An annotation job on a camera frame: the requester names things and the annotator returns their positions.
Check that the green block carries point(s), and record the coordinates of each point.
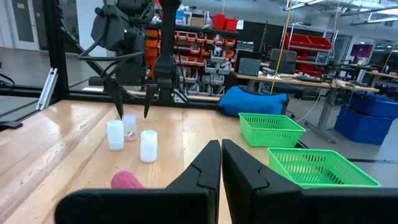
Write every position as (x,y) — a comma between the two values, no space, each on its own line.
(314,168)
(267,133)

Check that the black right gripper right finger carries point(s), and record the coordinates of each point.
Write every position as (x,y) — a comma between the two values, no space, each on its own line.
(264,202)

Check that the red storage bin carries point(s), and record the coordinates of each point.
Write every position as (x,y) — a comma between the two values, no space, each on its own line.
(219,21)
(231,24)

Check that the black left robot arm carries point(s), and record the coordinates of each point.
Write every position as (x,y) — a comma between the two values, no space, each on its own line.
(168,37)

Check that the blue storage tote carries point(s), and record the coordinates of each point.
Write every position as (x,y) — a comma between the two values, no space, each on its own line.
(376,104)
(362,126)

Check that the blue fabric pouch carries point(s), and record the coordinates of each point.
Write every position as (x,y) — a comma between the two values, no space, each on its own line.
(252,101)

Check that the monitor with pink screen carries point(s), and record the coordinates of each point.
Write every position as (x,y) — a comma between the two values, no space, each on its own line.
(362,53)

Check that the black aluminium rig frame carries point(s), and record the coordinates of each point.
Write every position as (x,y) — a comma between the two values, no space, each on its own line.
(56,46)

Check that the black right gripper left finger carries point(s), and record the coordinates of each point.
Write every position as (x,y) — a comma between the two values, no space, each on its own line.
(186,202)

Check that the pale blue plastic cup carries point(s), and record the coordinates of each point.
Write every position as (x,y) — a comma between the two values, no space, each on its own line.
(148,146)

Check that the pink bandage roll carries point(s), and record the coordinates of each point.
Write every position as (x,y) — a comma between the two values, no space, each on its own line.
(124,181)

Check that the wooden work desk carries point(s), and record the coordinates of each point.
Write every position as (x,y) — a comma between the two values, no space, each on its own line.
(304,82)

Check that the grey office chair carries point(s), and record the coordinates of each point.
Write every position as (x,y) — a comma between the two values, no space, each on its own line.
(283,60)

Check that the silver aluminium bracket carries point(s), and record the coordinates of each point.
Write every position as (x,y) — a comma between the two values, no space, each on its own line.
(47,88)

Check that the dark grey equipment box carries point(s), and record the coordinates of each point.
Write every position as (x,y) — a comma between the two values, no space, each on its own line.
(249,66)

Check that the clear plastic vial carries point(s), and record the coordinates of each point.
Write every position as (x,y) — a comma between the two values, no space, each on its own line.
(130,127)

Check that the shelf rack with orange bins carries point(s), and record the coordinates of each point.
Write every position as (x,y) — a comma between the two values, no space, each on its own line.
(202,53)

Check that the right green block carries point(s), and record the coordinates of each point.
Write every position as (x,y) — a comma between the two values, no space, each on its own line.
(314,168)

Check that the rack with red bins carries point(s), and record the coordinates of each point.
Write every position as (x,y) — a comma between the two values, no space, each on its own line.
(308,46)

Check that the white plastic bottle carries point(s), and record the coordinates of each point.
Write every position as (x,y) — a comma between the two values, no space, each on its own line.
(115,135)

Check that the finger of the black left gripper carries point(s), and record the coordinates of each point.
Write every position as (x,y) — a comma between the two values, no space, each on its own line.
(150,96)
(117,96)

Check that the left green block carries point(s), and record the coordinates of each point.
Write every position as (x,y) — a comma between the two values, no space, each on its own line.
(267,133)

